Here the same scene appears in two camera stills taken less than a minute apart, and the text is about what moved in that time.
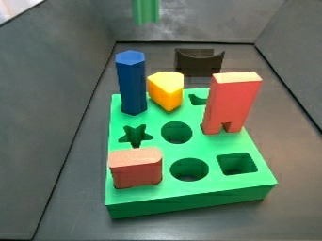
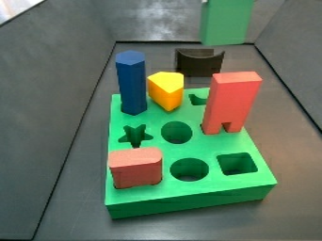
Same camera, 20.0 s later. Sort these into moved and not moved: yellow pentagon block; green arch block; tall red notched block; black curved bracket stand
Moved: green arch block
Not moved: tall red notched block; black curved bracket stand; yellow pentagon block
